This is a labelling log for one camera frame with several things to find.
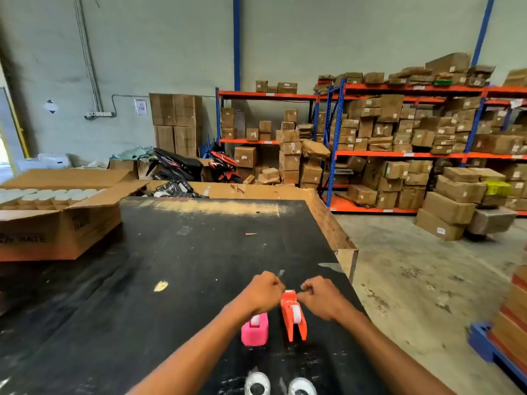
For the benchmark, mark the person's right hand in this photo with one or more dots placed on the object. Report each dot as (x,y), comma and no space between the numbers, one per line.
(325,298)

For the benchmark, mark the person's left hand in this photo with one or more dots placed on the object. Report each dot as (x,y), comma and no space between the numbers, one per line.
(261,292)

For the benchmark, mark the person's left fingers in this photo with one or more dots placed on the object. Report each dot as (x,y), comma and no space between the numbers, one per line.
(276,288)

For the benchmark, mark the person's right fingers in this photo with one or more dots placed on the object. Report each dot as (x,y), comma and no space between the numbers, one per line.
(306,292)

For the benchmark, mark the orange tape dispenser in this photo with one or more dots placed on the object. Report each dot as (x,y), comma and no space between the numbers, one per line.
(293,316)

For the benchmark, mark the person's right forearm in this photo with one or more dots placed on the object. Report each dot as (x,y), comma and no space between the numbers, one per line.
(387,353)

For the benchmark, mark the person's left forearm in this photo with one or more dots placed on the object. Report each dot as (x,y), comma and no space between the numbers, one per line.
(197,353)

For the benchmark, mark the pink tape dispenser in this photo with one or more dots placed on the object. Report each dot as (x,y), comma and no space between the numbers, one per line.
(255,331)

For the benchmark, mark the white tape roll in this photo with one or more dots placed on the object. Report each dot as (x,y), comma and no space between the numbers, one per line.
(302,387)
(257,384)

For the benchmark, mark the black table mat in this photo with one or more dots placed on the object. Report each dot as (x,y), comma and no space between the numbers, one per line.
(164,283)

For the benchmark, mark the tall stack of cardboard boxes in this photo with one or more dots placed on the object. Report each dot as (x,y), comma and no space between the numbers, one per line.
(290,158)

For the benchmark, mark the cardboard boxes on small rack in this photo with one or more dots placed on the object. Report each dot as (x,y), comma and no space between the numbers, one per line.
(245,156)

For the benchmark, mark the black plastic bag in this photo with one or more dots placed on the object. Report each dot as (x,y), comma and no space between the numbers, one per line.
(177,189)

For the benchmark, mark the long blue orange shelving rack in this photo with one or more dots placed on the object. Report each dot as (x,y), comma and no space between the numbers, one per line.
(336,139)

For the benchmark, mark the floor pile of cardboard boxes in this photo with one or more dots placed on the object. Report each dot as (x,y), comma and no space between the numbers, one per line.
(451,207)

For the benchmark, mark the large brown cardboard box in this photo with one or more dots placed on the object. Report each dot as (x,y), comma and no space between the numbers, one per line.
(186,141)
(164,138)
(162,109)
(187,110)

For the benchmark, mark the blue pallet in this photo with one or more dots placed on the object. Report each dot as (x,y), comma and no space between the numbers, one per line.
(490,345)

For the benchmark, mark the small blue orange shelving rack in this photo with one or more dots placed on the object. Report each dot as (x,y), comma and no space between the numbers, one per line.
(263,95)

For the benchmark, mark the cardboard boxes on long rack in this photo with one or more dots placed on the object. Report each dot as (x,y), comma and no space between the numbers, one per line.
(411,127)

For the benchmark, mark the green plastic sheet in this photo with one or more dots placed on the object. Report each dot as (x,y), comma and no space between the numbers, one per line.
(131,153)

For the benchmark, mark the grey wrapped package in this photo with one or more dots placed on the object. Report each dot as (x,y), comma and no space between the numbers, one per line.
(492,221)

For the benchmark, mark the orange-edged stack of boxes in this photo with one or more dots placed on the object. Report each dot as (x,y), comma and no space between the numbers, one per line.
(514,316)

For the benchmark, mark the yellow taped cardboard box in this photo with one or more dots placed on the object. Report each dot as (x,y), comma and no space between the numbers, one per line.
(497,188)

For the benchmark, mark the large open cardboard box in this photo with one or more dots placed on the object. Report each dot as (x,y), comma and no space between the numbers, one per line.
(61,226)

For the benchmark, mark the group of white rolls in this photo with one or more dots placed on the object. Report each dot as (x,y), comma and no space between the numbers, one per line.
(49,194)

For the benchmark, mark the white foam box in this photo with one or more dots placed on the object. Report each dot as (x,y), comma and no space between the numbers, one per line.
(51,161)

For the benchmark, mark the slanted blue steel column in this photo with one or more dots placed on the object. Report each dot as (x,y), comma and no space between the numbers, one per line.
(482,30)

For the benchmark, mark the white paper wall notice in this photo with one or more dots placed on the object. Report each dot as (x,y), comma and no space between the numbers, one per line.
(140,106)

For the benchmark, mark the white wall power strip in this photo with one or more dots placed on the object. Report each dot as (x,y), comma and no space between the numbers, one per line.
(99,114)

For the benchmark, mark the diamond-shaped wall sign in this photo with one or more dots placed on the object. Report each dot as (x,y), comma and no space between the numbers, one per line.
(50,106)

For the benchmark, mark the grey wall conduit pipes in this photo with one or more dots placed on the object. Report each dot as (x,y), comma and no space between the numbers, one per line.
(88,53)

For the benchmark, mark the yellow door frame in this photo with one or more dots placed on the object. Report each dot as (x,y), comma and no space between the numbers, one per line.
(16,127)

